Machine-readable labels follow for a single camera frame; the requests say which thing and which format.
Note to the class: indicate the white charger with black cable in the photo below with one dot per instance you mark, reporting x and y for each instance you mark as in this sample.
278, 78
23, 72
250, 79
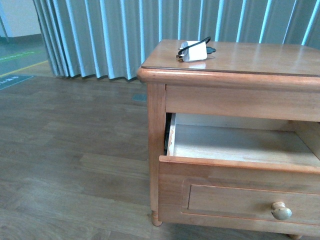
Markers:
191, 51

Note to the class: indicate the wooden drawer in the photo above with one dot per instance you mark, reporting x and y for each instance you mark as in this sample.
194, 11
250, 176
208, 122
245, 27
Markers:
241, 173

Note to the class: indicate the light wooden nightstand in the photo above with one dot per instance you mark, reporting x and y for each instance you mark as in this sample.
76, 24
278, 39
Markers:
245, 80

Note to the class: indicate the grey pleated curtain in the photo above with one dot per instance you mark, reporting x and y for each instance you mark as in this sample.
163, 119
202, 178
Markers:
113, 37

